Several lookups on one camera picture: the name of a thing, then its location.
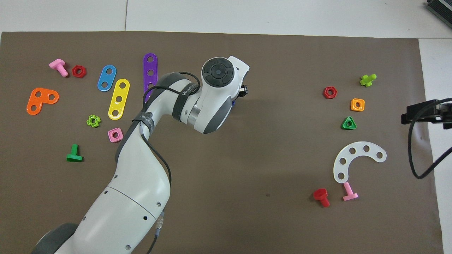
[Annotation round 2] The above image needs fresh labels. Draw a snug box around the pink round-head toy bolt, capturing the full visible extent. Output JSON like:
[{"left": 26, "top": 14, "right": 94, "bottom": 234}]
[{"left": 49, "top": 59, "right": 69, "bottom": 78}]

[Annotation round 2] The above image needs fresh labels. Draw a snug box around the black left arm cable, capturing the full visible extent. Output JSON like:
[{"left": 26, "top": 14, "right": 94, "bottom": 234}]
[{"left": 139, "top": 72, "right": 201, "bottom": 254}]

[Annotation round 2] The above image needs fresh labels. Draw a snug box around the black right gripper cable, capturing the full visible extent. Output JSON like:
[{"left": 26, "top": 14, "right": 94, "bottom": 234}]
[{"left": 408, "top": 98, "right": 452, "bottom": 179}]

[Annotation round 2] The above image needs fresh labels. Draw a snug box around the dark grey ribbed device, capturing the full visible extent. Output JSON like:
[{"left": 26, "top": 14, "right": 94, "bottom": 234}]
[{"left": 426, "top": 0, "right": 452, "bottom": 29}]

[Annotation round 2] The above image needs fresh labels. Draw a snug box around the white curved five-hole plate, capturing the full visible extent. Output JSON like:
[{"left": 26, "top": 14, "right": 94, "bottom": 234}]
[{"left": 333, "top": 141, "right": 387, "bottom": 184}]

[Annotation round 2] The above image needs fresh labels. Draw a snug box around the lime green cross-head bolt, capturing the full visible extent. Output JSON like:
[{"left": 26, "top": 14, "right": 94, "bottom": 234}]
[{"left": 359, "top": 74, "right": 377, "bottom": 87}]

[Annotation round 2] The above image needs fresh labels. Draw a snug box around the yellow three-hole strip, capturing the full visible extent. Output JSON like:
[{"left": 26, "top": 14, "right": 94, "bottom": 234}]
[{"left": 108, "top": 78, "right": 130, "bottom": 121}]

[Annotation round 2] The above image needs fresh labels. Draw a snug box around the red toy bolt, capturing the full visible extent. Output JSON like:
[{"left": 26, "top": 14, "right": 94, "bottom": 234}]
[{"left": 313, "top": 188, "right": 331, "bottom": 208}]

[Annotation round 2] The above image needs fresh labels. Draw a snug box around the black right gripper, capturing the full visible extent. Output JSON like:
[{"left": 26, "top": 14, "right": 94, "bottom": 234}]
[{"left": 402, "top": 100, "right": 452, "bottom": 129}]

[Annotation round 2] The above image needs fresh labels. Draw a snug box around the dark green toy bolt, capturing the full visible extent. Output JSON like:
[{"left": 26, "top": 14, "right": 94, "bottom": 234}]
[{"left": 66, "top": 144, "right": 84, "bottom": 163}]

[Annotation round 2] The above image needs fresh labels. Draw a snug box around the orange angled three-hole plate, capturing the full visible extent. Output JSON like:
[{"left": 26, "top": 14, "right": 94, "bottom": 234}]
[{"left": 26, "top": 87, "right": 60, "bottom": 115}]

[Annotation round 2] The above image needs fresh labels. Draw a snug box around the blue two-hole strip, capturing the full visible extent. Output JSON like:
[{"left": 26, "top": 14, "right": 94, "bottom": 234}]
[{"left": 97, "top": 65, "right": 117, "bottom": 92}]

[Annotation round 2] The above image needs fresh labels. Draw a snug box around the pink square-head toy bolt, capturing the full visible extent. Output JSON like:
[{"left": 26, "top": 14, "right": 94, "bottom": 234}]
[{"left": 342, "top": 182, "right": 359, "bottom": 202}]

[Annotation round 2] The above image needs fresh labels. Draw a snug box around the brown table mat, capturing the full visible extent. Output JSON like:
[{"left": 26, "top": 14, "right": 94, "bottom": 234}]
[{"left": 0, "top": 31, "right": 445, "bottom": 254}]

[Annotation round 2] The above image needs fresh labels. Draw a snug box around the pink square toy nut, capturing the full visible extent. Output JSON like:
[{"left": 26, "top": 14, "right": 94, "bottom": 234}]
[{"left": 107, "top": 127, "right": 124, "bottom": 143}]

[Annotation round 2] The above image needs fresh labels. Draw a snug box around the purple four-hole strip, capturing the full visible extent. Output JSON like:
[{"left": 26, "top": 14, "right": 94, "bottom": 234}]
[{"left": 143, "top": 53, "right": 159, "bottom": 103}]

